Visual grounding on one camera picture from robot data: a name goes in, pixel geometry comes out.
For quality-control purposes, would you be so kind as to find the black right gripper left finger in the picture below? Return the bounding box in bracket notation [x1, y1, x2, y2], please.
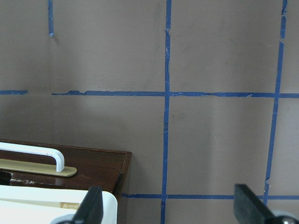
[71, 186, 103, 224]

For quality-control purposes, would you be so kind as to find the wooden drawer with white handle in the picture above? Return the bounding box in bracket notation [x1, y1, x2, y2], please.
[0, 139, 133, 187]

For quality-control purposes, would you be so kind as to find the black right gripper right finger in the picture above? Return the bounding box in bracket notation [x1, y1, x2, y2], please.
[234, 184, 276, 224]

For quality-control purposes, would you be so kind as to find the dark brown wooden cabinet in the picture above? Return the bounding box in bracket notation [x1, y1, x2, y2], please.
[113, 152, 132, 224]

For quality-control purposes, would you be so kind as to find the cream white plastic tray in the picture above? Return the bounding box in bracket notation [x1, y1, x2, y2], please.
[0, 185, 118, 224]

